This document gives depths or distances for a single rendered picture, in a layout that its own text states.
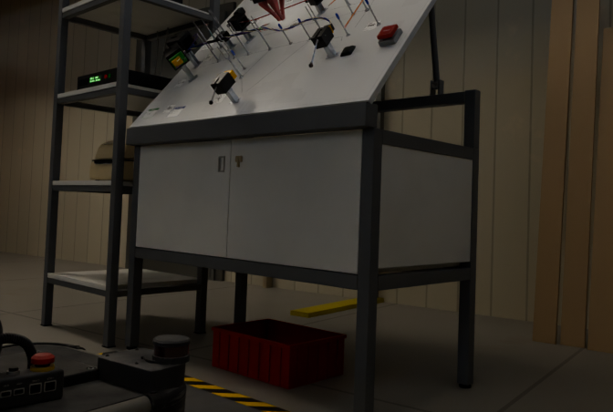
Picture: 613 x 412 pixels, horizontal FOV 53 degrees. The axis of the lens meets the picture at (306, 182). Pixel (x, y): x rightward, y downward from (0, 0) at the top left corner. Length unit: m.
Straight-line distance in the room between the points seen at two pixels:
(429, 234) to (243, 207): 0.60
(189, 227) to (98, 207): 3.81
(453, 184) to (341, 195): 0.45
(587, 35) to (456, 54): 0.88
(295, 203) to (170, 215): 0.64
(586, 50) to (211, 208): 2.03
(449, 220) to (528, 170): 1.72
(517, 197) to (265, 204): 2.05
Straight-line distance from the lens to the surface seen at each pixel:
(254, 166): 1.98
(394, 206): 1.76
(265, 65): 2.22
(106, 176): 2.71
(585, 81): 3.29
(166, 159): 2.37
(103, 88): 2.72
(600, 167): 3.17
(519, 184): 3.70
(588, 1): 3.44
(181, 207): 2.28
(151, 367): 1.18
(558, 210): 3.16
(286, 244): 1.87
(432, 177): 1.93
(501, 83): 3.81
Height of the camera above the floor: 0.57
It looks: 3 degrees up
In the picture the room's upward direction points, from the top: 2 degrees clockwise
